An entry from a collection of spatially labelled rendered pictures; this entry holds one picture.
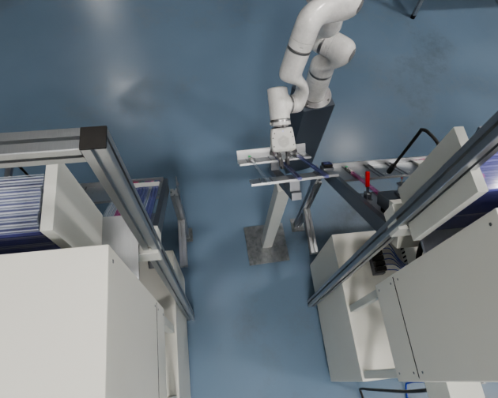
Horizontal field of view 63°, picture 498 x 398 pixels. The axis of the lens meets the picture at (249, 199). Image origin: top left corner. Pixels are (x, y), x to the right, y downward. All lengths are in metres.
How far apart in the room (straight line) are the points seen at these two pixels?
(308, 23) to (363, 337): 1.29
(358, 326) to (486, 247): 1.03
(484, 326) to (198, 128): 2.32
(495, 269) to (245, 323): 1.71
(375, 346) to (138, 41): 2.74
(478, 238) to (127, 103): 2.60
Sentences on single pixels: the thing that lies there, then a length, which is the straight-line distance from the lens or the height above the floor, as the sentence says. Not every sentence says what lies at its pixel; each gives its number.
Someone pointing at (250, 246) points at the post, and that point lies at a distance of 2.55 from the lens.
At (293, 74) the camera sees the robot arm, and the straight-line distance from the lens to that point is 1.60.
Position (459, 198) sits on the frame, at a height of 1.65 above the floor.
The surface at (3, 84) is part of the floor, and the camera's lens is 3.55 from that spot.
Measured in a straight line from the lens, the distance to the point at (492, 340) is 1.04.
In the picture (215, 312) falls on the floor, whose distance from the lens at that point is 2.47.
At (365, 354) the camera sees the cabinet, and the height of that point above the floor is 0.62.
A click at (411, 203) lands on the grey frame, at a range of 1.14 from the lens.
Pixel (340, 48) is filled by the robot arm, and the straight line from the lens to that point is 1.94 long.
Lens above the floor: 2.44
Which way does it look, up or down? 66 degrees down
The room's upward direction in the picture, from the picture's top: 7 degrees clockwise
